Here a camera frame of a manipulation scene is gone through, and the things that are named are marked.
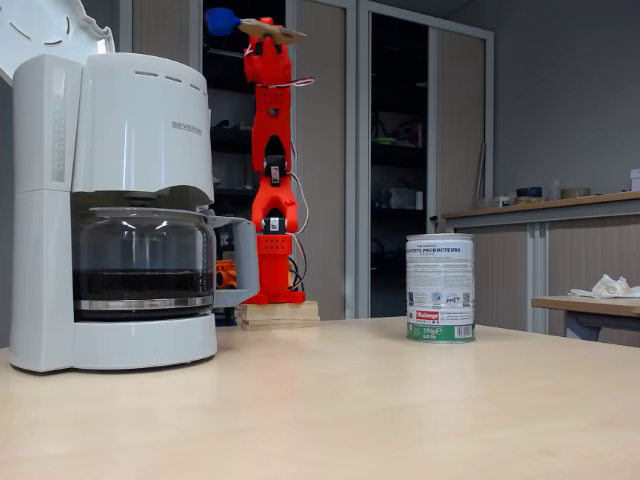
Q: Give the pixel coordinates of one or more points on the grey tambour door cabinet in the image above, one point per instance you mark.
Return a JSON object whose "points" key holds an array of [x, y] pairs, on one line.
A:
{"points": [[465, 75], [330, 280]]}

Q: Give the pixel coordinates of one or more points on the orange printed plastic part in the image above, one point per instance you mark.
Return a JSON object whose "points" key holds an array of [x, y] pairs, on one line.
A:
{"points": [[226, 275]]}

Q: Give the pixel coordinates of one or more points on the crumpled white cloth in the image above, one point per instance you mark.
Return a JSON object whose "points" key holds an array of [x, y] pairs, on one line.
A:
{"points": [[610, 286]]}

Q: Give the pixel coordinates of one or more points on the colourful packaged item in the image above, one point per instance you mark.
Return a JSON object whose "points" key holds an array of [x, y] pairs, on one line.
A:
{"points": [[400, 132]]}

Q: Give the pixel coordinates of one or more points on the wooden base block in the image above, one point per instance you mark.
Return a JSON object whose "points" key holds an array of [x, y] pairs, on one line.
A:
{"points": [[280, 315]]}

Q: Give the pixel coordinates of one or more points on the small white container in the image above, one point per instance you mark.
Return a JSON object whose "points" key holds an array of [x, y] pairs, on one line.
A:
{"points": [[502, 201]]}

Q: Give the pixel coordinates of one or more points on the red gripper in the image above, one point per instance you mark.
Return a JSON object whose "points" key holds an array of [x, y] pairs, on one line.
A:
{"points": [[266, 31]]}

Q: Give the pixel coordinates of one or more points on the white green coffee tin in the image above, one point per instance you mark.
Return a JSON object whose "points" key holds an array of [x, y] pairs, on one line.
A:
{"points": [[440, 285]]}

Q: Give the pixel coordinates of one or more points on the tan tape roll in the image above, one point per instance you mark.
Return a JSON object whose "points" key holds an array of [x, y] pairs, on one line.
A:
{"points": [[575, 193]]}

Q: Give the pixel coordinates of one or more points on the white drip coffee maker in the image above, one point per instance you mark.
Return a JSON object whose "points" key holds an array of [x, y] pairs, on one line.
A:
{"points": [[135, 150]]}

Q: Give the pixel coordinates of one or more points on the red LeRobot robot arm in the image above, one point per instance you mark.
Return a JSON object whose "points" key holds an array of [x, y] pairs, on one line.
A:
{"points": [[272, 125]]}

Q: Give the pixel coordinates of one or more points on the dark blue tape roll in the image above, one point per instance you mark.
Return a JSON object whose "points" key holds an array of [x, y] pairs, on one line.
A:
{"points": [[529, 192]]}

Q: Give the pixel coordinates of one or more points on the white box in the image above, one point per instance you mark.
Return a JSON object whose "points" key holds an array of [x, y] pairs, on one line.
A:
{"points": [[635, 180]]}

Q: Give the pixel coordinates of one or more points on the low cabinet wooden top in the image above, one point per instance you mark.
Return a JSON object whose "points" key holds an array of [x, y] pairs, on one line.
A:
{"points": [[500, 270]]}

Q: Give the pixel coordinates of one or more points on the wooden side table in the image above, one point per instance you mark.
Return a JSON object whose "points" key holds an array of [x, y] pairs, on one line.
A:
{"points": [[585, 306]]}

